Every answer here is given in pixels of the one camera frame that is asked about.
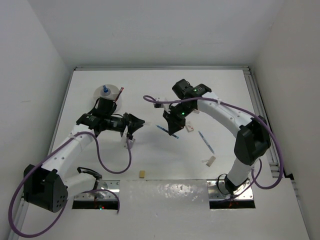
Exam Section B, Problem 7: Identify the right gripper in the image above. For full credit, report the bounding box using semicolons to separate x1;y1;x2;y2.
163;101;195;135

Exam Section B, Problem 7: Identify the teal gel pen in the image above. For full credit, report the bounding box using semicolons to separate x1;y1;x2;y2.
156;125;179;139

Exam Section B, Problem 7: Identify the beige eraser block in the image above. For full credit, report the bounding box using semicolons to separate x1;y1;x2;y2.
206;155;216;167

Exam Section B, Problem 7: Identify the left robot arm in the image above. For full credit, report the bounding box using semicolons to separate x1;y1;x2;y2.
23;97;145;213

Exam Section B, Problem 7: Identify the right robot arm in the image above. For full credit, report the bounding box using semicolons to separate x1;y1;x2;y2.
162;79;271;194

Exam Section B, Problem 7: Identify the staples box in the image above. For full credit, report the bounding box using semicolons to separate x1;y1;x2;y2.
185;121;195;133

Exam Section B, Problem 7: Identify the white round divided container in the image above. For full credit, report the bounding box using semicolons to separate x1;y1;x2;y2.
93;84;122;114

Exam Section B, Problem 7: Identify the blue ballpoint pen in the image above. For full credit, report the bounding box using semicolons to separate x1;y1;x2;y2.
198;131;215;155

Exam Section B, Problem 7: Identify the small yellow eraser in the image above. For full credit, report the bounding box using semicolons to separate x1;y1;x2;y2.
139;170;146;179

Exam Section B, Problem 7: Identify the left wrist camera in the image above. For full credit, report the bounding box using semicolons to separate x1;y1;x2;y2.
120;127;136;150

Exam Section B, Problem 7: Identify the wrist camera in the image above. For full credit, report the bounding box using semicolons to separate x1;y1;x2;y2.
153;97;171;114
120;127;136;150

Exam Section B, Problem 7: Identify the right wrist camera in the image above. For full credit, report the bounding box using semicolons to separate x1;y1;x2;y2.
153;97;171;114

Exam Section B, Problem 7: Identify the left base plate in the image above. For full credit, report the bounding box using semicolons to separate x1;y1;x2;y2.
73;180;120;202

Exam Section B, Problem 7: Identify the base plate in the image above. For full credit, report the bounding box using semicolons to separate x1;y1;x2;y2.
73;180;120;202
207;179;255;201

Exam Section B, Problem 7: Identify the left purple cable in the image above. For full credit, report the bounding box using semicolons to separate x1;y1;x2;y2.
8;131;133;238

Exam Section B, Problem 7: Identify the purple cable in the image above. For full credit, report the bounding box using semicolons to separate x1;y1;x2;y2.
8;131;133;238
142;94;284;190

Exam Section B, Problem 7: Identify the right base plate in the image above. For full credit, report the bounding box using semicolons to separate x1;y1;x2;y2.
207;179;255;201

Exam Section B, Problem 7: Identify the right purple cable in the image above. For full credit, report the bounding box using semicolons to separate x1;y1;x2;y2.
142;94;284;190

